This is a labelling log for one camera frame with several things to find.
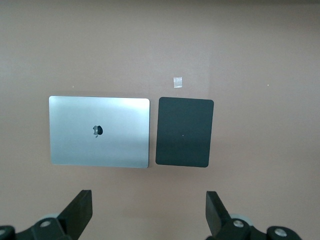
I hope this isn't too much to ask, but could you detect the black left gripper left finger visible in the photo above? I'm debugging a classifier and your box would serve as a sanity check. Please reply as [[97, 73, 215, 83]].
[[0, 189, 94, 240]]

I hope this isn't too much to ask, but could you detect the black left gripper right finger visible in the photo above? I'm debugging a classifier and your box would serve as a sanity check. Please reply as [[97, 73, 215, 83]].
[[205, 190, 301, 240]]

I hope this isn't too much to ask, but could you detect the black mouse pad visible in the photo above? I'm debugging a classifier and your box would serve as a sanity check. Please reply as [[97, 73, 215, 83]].
[[155, 96, 215, 168]]

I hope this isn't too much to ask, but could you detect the silver closed laptop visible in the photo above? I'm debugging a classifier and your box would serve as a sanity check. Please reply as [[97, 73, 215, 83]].
[[48, 95, 151, 169]]

